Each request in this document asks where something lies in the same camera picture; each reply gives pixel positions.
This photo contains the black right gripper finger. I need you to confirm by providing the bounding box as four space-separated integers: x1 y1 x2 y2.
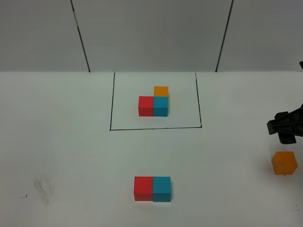
278 133 296 144
267 105 303 137

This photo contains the blue template cube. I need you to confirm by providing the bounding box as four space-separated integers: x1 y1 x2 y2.
153 96 169 117

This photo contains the orange template cube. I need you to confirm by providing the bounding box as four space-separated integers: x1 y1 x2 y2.
153 86 169 97

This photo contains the red template cube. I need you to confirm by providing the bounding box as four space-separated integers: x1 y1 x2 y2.
138 96 153 116

